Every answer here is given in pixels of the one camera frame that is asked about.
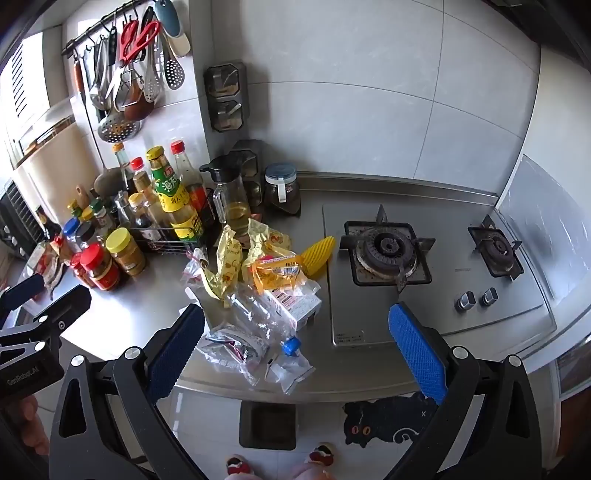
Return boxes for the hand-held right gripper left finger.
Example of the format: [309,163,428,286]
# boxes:
[48,304,208,480]

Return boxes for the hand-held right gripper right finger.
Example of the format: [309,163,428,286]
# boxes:
[387,301,542,480]

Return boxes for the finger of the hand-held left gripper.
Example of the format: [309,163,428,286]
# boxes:
[0,285,92,358]
[0,273,45,324]

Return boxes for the clear wrapper red black print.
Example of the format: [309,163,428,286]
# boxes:
[196,323,271,386]

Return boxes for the small clear bag red print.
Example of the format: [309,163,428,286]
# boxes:
[182,247,211,289]

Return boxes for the clear plastic bottle blue cap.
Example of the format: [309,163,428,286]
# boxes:
[224,281,303,358]

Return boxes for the yellow plastic bag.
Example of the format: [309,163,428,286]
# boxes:
[198,219,294,301]

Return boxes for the black trash bin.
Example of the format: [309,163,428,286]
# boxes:
[239,401,297,452]

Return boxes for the clear plastic wrapper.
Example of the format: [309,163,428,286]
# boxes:
[265,348,315,395]

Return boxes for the orange soap wrapper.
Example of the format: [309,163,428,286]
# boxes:
[248,253,308,294]

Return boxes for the small white box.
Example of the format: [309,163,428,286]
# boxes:
[268,286,322,330]

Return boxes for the yellow foam fruit net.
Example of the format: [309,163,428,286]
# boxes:
[300,235,336,280]

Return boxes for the person's left hand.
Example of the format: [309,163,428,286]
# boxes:
[7,396,51,462]

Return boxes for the red snack packet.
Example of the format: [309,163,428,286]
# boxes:
[25,240,70,296]

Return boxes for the stainless gas stove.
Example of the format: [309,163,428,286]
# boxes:
[322,203,557,348]

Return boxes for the red lid jar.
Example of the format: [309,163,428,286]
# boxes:
[79,243,122,291]

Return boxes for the black slatted appliance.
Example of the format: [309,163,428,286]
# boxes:
[0,180,42,259]

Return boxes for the yellow lid jar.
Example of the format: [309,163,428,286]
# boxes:
[105,227,146,278]

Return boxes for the large black burner grate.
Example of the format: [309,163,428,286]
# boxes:
[341,205,435,292]

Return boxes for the black cat floor mat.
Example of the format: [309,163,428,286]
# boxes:
[342,391,439,448]

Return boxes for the cluster of small spice jars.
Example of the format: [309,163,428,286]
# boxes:
[62,185,121,259]

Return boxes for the small black burner grate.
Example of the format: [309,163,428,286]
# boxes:
[467,215,525,281]

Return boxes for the red cap dark bottle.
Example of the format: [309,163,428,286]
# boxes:
[130,157,153,204]

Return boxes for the beige cabinet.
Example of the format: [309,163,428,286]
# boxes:
[14,99,107,222]

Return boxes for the glass oil dispenser black lid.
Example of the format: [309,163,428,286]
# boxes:
[199,154,252,232]

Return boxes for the red cap clear bottle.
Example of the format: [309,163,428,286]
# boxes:
[171,140,209,222]

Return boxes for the silver foil splash guard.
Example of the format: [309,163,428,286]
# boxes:
[496,154,591,301]

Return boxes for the large steel skimmer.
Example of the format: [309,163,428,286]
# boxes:
[97,108,141,144]

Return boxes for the black corner stand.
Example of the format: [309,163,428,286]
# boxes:
[272,198,303,217]

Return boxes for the glass jar blue lid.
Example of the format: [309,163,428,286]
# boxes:
[264,162,301,208]

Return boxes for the window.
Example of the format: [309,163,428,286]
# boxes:
[0,34,61,121]

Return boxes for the brown wooden ladle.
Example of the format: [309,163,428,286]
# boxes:
[122,69,155,121]

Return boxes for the steel tongs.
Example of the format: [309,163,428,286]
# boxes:
[90,41,114,112]

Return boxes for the steel slotted spatula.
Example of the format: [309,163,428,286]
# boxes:
[143,46,162,104]

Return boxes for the small steel slotted spoon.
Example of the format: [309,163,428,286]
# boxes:
[164,44,185,90]

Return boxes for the red scissors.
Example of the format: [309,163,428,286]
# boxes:
[117,18,161,68]

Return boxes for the black utensil rail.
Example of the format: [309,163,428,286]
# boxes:
[61,0,160,56]

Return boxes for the cream handled kitchen tool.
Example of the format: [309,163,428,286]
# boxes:
[166,32,191,57]

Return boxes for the blue handled kitchen tool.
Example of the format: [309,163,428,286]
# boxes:
[154,0,180,38]

